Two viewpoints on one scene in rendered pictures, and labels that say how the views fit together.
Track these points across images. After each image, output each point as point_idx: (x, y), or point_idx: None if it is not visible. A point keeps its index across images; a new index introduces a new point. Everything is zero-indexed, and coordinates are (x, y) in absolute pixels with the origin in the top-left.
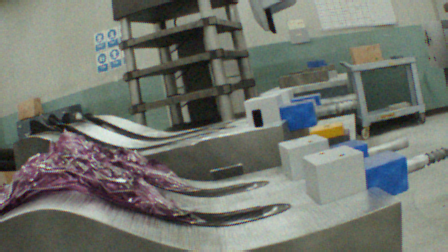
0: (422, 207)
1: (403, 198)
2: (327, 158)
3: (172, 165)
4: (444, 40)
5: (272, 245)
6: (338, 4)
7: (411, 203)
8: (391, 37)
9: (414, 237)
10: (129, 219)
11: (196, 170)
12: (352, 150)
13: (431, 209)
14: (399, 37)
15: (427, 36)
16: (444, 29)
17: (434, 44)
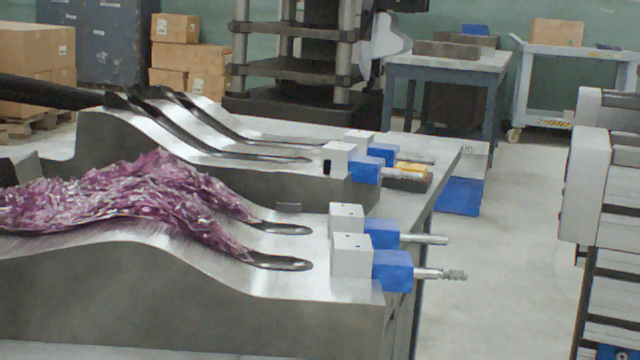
0: (563, 277)
1: (537, 250)
2: (346, 244)
3: (249, 182)
4: (595, 121)
5: (285, 299)
6: None
7: (547, 263)
8: (613, 15)
9: (536, 316)
10: (200, 255)
11: (267, 192)
12: (368, 244)
13: (578, 287)
14: (629, 17)
15: (575, 107)
16: (602, 108)
17: (576, 122)
